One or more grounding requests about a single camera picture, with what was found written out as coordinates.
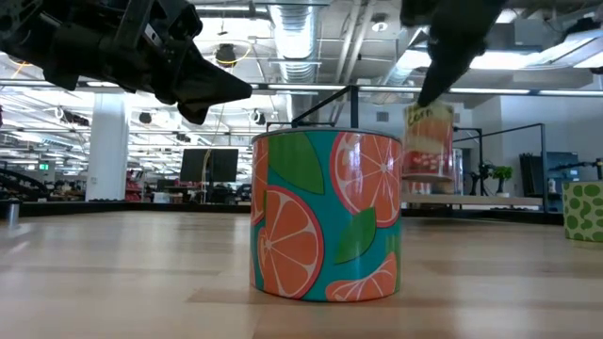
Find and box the green dotted can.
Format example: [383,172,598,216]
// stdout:
[562,181,603,244]

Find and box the silver ventilation duct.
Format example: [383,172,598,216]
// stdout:
[268,0,322,85]

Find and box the horizontal light bar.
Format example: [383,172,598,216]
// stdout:
[0,78,603,98]

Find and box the potted green plant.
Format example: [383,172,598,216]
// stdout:
[489,164,514,198]

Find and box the black overhead camera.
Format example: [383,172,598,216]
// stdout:
[214,42,238,68]

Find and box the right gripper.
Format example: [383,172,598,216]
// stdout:
[399,0,508,107]

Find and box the white column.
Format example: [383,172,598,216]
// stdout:
[86,91,129,202]

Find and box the corn can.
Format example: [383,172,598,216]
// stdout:
[401,101,456,183]

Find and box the dark equipment cabinet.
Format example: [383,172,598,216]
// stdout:
[519,151,581,199]

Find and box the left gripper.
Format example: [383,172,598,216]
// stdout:
[101,0,253,124]

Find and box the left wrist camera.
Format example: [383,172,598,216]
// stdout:
[162,0,204,42]

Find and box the teal can orange slice print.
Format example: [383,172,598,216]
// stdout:
[249,127,404,303]

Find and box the yellow cable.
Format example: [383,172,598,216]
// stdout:
[200,40,253,189]

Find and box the black monitor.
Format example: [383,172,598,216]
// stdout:
[179,148,239,184]

